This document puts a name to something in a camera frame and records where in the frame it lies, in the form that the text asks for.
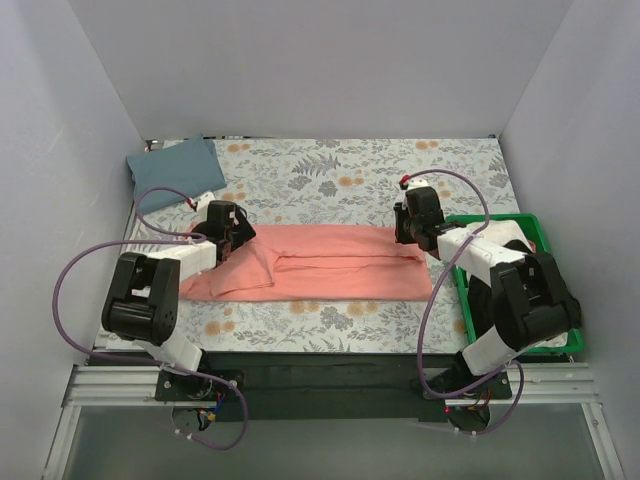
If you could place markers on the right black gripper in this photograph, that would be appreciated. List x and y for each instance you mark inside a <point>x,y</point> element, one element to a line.
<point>402,231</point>

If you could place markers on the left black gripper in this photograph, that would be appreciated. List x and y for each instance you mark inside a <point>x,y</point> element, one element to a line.
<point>240,231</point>

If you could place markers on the salmon pink t-shirt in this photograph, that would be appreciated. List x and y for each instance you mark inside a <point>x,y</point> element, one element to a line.
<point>316,262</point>

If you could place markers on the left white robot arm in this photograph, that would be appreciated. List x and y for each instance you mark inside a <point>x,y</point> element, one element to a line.
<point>142,300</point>

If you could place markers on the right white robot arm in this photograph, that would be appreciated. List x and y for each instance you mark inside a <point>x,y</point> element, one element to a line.
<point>461,245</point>

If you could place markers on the floral patterned table mat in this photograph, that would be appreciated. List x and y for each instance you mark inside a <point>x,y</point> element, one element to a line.
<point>346,182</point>

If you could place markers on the folded blue-grey t-shirt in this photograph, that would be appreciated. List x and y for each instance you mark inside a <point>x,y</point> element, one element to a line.
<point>190,167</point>

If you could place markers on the white t-shirt in bin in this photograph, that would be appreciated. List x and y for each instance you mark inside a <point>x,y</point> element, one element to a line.
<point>526,230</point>

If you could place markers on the black t-shirt in bin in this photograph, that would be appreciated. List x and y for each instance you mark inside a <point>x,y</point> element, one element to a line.
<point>526,301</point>

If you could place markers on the green plastic bin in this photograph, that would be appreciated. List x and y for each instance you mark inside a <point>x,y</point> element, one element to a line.
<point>569,343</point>

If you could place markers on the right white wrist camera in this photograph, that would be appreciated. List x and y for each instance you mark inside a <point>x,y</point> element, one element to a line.
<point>408,183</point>

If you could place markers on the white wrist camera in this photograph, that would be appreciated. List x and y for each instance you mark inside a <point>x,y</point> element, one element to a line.
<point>408,183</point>
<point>200,202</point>

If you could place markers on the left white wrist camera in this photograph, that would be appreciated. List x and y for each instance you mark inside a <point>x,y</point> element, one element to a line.
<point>200,202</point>

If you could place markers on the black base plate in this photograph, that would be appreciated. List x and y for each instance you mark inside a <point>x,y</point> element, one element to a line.
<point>328,386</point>

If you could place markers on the aluminium frame rail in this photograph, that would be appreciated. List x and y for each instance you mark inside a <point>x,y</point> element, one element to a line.
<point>135,386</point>

